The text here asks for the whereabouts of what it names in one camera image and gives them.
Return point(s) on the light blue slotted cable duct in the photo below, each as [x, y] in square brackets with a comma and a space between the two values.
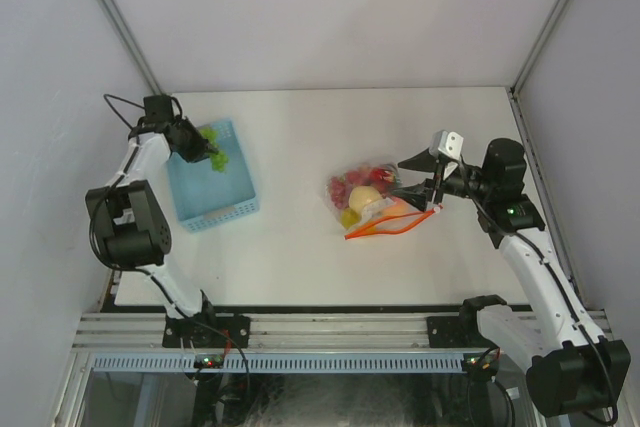
[288, 363]

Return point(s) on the light blue plastic basket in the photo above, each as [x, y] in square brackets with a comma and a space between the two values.
[204, 197]

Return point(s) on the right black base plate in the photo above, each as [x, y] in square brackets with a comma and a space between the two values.
[448, 332]

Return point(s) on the yellow fake pear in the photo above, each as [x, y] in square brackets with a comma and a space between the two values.
[361, 196]

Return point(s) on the clear zip top bag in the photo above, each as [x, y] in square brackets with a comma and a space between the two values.
[374, 221]

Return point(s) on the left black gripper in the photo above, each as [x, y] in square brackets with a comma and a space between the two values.
[201, 149]

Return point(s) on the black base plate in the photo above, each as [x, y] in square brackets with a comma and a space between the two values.
[226, 331]
[448, 332]

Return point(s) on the aluminium front rail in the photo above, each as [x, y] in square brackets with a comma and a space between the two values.
[269, 332]

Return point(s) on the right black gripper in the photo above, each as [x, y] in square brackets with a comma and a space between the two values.
[418, 195]

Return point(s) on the yellow fake lemon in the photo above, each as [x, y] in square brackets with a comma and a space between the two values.
[349, 218]

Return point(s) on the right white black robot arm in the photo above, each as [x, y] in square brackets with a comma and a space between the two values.
[569, 364]

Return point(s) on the red fake grape bunch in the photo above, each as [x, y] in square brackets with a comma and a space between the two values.
[340, 187]

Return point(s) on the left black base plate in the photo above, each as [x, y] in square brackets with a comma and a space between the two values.
[226, 331]

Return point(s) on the green fake grape bunch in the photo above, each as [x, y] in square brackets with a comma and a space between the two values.
[217, 156]

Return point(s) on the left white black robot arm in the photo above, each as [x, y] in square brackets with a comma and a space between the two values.
[128, 230]

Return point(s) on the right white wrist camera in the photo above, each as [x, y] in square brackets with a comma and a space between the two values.
[446, 144]

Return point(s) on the red fake strawberries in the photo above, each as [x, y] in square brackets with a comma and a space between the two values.
[385, 175]

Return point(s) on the orange fake peach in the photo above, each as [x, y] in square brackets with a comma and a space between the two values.
[399, 207]

